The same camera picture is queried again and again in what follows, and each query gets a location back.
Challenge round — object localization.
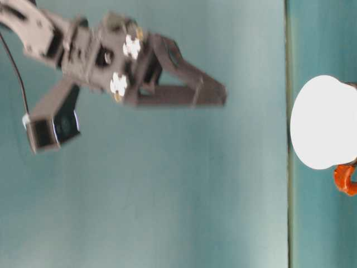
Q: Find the white paper cup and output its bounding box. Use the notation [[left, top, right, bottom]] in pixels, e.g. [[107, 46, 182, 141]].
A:
[[290, 74, 357, 170]]

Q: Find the black cup holder red handle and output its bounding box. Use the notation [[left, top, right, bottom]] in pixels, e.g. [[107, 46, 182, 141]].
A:
[[334, 80, 357, 197]]

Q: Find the blue-green backdrop cloth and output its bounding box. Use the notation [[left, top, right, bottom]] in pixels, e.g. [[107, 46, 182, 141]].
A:
[[0, 0, 290, 268]]

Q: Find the thin black camera wire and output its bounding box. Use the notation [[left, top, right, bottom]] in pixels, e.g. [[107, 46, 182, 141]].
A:
[[0, 32, 29, 117]]

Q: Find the wrist camera with bar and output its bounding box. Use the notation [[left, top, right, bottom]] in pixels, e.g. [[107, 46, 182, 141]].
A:
[[22, 78, 82, 155]]

